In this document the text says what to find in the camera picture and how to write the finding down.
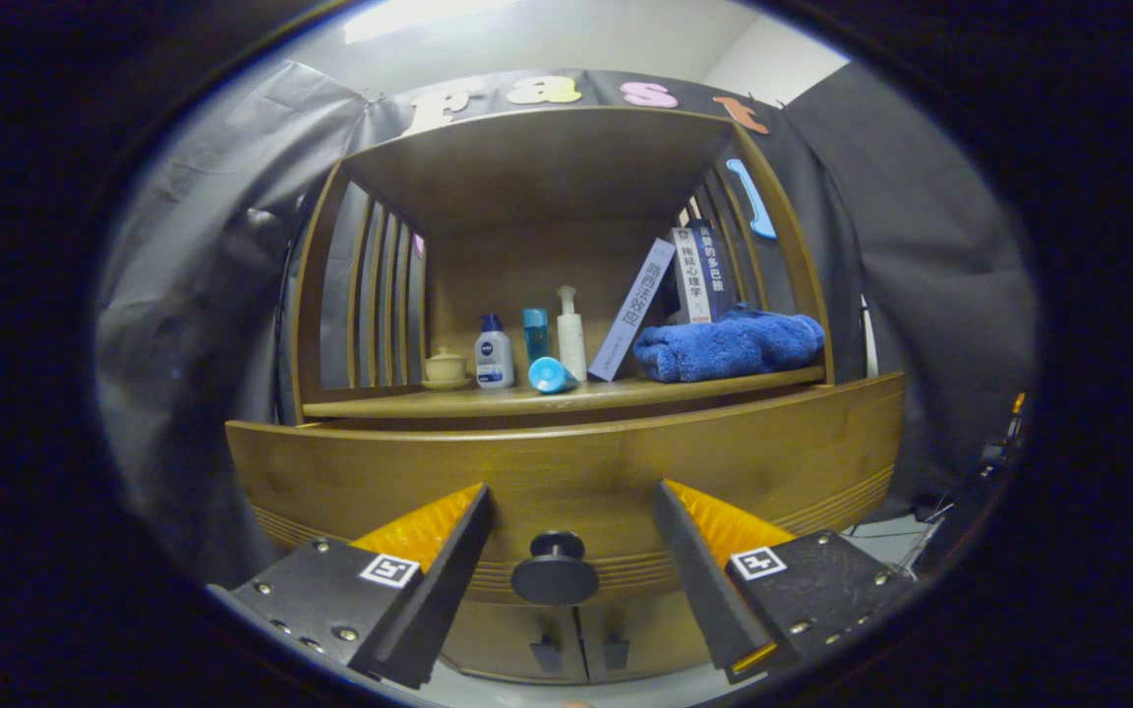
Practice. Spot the blue folded towel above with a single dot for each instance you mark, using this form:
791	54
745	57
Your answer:
734	346

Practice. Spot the wooden countertop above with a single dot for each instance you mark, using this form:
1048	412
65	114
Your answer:
488	402

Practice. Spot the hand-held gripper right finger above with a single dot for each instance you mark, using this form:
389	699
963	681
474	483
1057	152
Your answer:
704	590

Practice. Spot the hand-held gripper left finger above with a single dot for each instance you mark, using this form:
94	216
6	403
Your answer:
434	600

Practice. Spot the beige lidded teacup with saucer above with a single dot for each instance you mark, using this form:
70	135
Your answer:
446	369

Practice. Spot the blue cosmetic tube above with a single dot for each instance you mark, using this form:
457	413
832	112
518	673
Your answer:
551	376

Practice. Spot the white bottle with blue cap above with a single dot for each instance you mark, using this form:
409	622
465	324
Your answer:
494	362

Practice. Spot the wooden cabinet door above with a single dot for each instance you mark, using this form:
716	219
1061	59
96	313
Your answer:
498	639
655	634

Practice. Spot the white pump bottle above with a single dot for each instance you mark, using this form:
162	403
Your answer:
572	339

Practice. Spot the wooden drawer with black knob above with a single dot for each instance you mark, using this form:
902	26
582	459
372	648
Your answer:
566	472

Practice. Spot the dark blue book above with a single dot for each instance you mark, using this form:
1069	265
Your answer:
719	265

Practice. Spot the clear teal bottle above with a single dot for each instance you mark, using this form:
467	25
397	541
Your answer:
536	334

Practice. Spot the white spine book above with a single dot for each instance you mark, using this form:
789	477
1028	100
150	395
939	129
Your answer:
691	280

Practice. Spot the wooden cabinet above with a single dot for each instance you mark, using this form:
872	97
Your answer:
547	167

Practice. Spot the dark equipment with orange tip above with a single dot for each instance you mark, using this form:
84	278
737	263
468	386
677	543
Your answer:
970	501

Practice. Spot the lavender book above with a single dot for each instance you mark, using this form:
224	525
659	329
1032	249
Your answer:
633	310

